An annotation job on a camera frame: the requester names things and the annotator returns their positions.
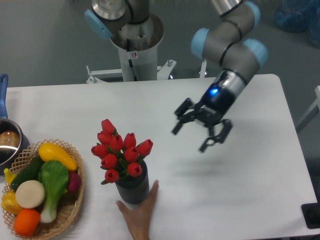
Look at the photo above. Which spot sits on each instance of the round cream bun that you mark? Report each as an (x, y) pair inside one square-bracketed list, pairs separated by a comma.
[(30, 194)]

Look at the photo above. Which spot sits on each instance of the white frame at right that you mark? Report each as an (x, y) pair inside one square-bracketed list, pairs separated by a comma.
[(310, 113)]

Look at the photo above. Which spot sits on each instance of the purple red radish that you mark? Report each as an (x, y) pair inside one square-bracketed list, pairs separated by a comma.
[(74, 182)]

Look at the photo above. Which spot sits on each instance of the bare human hand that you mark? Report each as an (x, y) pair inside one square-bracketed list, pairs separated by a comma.
[(139, 220)]

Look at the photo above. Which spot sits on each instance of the blue handled saucepan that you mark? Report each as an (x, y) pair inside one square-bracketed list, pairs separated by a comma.
[(12, 139)]

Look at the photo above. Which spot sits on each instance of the dark green cucumber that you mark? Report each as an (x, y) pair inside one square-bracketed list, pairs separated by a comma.
[(30, 172)]

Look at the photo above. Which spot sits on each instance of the orange fruit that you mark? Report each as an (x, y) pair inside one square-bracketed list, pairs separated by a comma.
[(26, 222)]

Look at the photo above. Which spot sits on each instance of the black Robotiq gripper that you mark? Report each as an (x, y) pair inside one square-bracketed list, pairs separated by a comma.
[(212, 106)]

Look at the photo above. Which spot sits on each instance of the dark grey ribbed vase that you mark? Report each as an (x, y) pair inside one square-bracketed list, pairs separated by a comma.
[(137, 190)]

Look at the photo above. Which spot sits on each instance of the yellow squash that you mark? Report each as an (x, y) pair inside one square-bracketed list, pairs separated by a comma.
[(49, 151)]

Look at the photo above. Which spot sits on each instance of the blue plastic bag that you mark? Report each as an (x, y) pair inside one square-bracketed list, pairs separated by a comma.
[(299, 16)]

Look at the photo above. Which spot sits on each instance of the green bok choy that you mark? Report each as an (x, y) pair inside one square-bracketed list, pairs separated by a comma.
[(54, 177)]

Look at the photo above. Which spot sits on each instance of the red tulip bouquet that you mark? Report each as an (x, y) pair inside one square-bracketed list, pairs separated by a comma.
[(122, 158)]

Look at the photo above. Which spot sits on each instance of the yellow bell pepper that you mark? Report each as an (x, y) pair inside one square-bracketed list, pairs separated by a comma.
[(9, 202)]

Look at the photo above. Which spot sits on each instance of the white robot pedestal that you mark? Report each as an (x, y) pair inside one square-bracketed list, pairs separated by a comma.
[(137, 46)]

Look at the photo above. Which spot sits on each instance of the black device at edge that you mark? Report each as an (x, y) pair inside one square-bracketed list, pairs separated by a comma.
[(311, 214)]

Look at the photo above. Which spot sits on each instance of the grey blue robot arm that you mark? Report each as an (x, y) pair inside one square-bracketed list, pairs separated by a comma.
[(239, 57)]

